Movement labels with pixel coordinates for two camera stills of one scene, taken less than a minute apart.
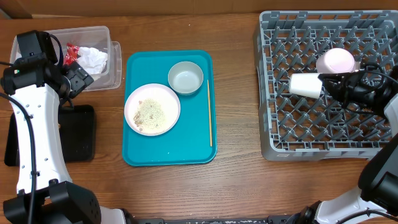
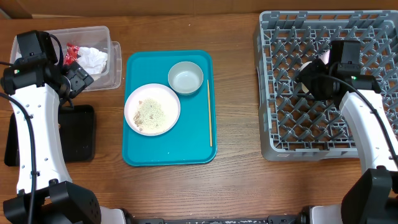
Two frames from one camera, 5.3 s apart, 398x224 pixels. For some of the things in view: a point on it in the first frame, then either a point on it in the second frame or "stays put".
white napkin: (91, 60) stays put
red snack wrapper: (71, 55) stays put
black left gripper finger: (79, 79) stays put
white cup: (306, 84) to (305, 89)
